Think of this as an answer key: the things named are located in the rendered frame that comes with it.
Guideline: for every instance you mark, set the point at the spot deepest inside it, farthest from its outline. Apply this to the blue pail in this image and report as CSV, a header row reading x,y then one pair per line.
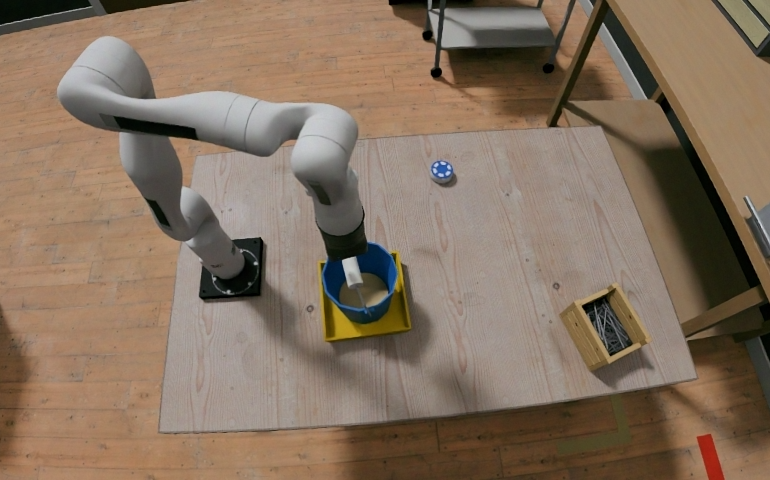
x,y
373,275

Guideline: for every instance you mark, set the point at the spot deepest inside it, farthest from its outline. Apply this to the yellow square tray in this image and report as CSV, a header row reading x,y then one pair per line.
x,y
337,327

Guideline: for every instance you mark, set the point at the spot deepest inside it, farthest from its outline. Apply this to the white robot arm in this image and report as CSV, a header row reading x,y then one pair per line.
x,y
326,136

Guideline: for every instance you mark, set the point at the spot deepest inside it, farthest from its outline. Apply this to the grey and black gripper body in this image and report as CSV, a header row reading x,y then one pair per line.
x,y
346,234

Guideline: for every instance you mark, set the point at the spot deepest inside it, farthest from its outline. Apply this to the light wooden crate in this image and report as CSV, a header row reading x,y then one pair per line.
x,y
615,333

